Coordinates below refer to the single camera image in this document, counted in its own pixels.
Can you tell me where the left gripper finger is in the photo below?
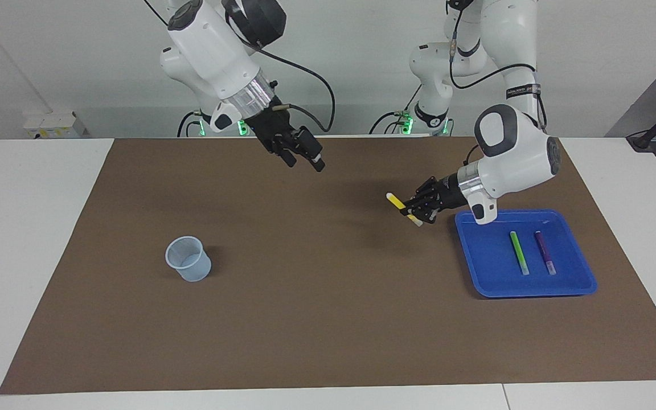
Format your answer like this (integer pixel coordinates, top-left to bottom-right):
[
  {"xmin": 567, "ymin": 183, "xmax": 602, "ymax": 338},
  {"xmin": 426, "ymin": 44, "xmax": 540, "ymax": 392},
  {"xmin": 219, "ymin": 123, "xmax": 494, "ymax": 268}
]
[
  {"xmin": 401, "ymin": 199, "xmax": 445, "ymax": 224},
  {"xmin": 405, "ymin": 177, "xmax": 441, "ymax": 206}
]

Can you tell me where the yellow highlighter pen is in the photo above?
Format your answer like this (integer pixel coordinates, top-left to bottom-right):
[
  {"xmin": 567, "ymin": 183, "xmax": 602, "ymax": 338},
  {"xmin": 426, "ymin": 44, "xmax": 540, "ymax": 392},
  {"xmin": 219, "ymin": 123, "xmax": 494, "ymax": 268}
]
[{"xmin": 386, "ymin": 192, "xmax": 424, "ymax": 227}]

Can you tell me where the green highlighter pen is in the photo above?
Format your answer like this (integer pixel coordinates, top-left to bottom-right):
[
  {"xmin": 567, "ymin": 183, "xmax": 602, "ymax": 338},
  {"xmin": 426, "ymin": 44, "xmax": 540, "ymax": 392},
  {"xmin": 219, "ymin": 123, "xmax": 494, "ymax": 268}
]
[{"xmin": 509, "ymin": 231, "xmax": 530, "ymax": 276}]

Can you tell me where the purple highlighter pen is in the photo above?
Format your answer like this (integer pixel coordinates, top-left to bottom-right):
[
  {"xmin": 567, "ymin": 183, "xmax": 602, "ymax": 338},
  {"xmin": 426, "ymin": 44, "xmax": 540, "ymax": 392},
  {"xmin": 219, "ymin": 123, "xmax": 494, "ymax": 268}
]
[{"xmin": 534, "ymin": 231, "xmax": 557, "ymax": 276}]

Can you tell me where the blue plastic tray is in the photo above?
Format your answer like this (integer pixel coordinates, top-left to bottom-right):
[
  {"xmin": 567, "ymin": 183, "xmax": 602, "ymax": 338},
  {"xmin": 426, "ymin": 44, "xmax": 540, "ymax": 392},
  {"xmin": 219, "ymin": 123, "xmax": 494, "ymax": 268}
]
[{"xmin": 455, "ymin": 209, "xmax": 598, "ymax": 298}]

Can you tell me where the brown table mat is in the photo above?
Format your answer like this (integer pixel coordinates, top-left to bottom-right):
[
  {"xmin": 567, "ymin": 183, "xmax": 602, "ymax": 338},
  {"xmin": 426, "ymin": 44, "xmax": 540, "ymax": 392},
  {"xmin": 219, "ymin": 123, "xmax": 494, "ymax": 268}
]
[{"xmin": 0, "ymin": 136, "xmax": 656, "ymax": 395}]

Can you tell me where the translucent plastic cup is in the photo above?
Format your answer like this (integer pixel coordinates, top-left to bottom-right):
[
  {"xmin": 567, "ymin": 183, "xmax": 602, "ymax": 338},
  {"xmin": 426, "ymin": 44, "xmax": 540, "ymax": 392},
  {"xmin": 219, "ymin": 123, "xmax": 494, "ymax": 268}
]
[{"xmin": 165, "ymin": 236, "xmax": 212, "ymax": 282}]

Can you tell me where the black base cable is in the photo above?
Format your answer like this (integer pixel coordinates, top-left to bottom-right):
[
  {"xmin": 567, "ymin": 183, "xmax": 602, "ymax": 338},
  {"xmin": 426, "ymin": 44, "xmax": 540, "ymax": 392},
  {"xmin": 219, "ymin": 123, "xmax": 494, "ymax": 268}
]
[
  {"xmin": 177, "ymin": 111, "xmax": 203, "ymax": 138},
  {"xmin": 369, "ymin": 84, "xmax": 423, "ymax": 136}
]

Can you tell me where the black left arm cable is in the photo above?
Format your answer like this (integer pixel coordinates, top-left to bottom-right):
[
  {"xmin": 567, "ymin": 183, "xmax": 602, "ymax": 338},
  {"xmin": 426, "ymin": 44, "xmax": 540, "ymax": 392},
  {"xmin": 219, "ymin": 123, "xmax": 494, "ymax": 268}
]
[{"xmin": 446, "ymin": 0, "xmax": 549, "ymax": 166}]

